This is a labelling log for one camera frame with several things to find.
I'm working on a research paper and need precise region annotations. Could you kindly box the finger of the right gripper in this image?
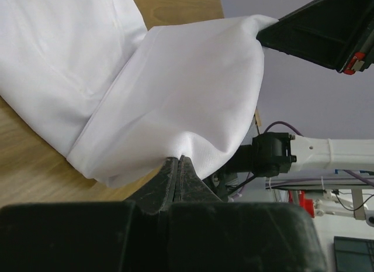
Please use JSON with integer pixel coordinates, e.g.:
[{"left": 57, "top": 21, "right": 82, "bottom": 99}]
[{"left": 257, "top": 0, "right": 373, "bottom": 71}]

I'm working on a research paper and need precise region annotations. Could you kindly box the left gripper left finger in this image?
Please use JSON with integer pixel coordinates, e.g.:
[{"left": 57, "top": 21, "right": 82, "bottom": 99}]
[{"left": 1, "top": 159, "right": 178, "bottom": 271}]

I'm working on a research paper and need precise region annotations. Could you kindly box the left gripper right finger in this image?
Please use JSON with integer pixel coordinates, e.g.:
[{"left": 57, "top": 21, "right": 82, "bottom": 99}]
[{"left": 166, "top": 155, "right": 330, "bottom": 272}]

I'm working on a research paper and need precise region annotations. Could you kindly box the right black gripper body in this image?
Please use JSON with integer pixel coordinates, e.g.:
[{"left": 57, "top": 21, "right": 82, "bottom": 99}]
[{"left": 337, "top": 20, "right": 373, "bottom": 75}]

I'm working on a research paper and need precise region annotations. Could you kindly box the white t-shirt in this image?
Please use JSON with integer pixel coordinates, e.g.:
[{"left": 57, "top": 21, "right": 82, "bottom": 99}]
[{"left": 1, "top": 0, "right": 276, "bottom": 187}]

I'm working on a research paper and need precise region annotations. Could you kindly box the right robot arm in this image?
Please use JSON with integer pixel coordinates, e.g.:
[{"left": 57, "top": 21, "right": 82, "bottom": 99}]
[{"left": 209, "top": 0, "right": 373, "bottom": 197}]

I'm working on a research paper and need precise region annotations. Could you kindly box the red white background robot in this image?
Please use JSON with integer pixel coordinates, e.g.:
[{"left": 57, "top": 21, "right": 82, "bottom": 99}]
[{"left": 288, "top": 189, "right": 373, "bottom": 227}]

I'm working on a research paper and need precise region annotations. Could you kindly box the dark background monitor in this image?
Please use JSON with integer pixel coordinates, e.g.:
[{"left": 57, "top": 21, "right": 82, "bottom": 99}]
[{"left": 334, "top": 236, "right": 373, "bottom": 272}]

